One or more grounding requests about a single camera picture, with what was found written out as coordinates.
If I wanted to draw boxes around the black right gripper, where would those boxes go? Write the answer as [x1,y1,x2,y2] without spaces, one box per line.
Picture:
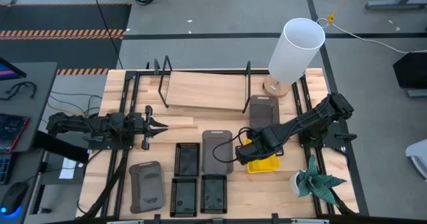
[235,139,285,167]

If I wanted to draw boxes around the thin black floor cable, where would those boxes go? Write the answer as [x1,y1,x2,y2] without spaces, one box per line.
[89,0,124,70]

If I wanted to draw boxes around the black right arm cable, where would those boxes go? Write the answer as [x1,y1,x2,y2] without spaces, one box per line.
[211,126,255,164]

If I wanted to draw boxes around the white floor cable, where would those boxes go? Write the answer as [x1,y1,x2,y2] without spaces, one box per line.
[315,17,427,54]

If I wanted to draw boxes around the computer monitor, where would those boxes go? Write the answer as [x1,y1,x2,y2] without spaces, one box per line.
[0,57,27,81]

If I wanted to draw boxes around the white paper sheet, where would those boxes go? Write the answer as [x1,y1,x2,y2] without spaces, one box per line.
[59,157,78,180]

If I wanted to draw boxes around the black flat panel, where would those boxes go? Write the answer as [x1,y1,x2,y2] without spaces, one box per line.
[32,130,89,163]

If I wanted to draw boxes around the black floor mat striped edge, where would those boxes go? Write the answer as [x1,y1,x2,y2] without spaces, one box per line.
[0,3,133,76]

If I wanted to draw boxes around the loose thin wire bundle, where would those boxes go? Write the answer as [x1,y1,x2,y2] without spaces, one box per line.
[46,90,103,117]

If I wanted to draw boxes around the red tablet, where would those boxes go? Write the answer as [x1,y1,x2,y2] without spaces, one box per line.
[0,113,31,154]

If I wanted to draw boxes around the silver frame bracket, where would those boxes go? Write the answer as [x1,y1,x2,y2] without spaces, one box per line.
[106,219,145,224]
[291,219,330,224]

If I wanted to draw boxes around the yellow plastic basket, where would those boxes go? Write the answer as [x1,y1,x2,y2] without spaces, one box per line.
[244,137,282,174]

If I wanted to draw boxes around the black computer mouse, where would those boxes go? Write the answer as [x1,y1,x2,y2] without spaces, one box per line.
[0,181,29,215]

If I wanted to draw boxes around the black plastic basket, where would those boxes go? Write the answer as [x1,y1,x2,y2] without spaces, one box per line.
[169,177,197,218]
[173,142,201,177]
[199,173,228,215]

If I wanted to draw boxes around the black keyboard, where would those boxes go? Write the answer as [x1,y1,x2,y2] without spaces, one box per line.
[0,153,13,185]

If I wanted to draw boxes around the white shade lamp wooden base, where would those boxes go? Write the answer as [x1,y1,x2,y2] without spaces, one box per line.
[262,17,326,99]

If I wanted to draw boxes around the green potted plant white pot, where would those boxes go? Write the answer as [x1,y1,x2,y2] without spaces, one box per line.
[289,154,348,207]

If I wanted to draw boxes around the black box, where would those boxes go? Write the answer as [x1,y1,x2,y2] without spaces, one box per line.
[392,52,427,90]

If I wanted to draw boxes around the wooden shelf with black frame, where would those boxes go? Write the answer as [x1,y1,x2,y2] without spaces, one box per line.
[153,55,252,115]

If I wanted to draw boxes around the black cable on desk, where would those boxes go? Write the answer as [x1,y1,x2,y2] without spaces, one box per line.
[0,81,38,101]

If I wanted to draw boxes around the yellow cord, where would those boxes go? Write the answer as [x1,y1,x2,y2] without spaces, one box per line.
[326,0,352,25]

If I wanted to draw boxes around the grey plastic basket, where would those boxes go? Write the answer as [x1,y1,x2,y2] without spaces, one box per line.
[128,160,166,215]
[201,129,234,175]
[249,95,281,133]

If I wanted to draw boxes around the grey side desk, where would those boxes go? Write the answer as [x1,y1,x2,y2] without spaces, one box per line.
[0,61,59,153]

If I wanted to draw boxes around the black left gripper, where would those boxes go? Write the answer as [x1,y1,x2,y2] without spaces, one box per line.
[128,105,169,151]

